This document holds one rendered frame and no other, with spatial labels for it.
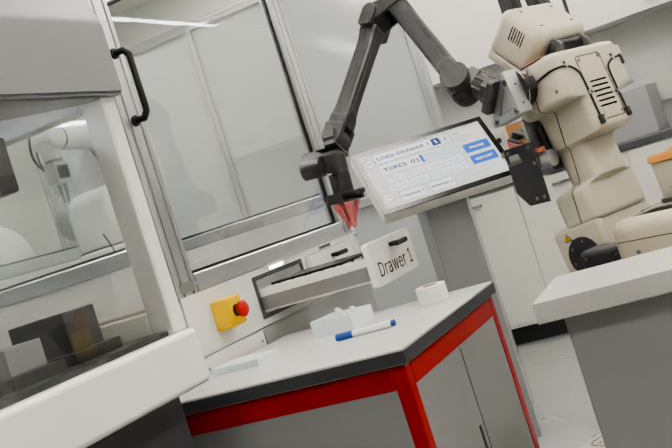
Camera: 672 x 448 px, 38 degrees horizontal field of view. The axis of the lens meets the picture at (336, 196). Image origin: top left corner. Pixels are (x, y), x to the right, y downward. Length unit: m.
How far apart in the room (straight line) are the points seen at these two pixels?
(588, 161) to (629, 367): 0.82
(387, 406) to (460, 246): 1.75
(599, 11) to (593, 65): 3.12
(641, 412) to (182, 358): 0.83
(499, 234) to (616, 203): 2.92
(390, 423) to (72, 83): 0.83
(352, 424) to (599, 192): 1.00
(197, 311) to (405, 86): 2.13
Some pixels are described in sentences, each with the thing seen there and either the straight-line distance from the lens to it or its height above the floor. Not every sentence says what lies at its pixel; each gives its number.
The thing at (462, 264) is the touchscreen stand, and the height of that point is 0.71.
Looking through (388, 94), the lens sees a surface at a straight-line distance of 4.26.
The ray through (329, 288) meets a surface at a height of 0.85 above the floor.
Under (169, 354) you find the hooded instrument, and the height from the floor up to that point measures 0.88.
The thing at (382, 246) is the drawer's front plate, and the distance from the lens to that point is 2.49.
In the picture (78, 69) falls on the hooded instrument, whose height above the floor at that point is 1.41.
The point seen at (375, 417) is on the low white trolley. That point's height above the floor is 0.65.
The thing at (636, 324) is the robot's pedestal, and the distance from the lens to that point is 1.87.
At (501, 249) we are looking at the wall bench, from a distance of 5.50.
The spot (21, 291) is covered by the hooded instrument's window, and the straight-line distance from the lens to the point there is 1.58.
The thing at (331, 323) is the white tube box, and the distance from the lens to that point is 2.29.
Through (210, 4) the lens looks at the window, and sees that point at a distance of 2.88.
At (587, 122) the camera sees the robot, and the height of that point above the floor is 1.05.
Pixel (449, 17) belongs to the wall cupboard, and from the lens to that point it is 5.88.
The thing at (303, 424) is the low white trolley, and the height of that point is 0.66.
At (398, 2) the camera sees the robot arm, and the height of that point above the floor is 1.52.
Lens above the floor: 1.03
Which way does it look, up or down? 1 degrees up
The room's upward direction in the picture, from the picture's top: 18 degrees counter-clockwise
